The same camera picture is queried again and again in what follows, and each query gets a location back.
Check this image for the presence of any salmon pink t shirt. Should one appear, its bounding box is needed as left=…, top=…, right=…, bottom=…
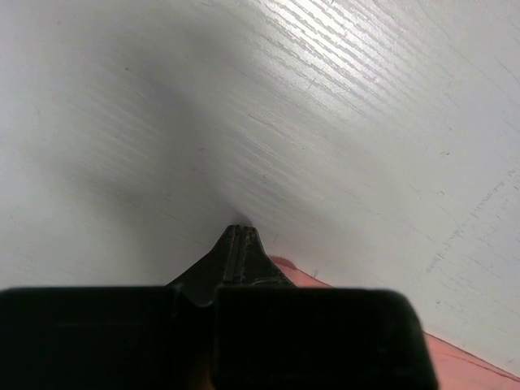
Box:
left=271, top=257, right=519, bottom=389

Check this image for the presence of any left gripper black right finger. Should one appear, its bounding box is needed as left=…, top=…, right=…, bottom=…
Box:
left=213, top=225, right=439, bottom=389

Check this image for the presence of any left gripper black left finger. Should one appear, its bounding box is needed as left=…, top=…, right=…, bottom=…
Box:
left=1, top=225, right=240, bottom=389

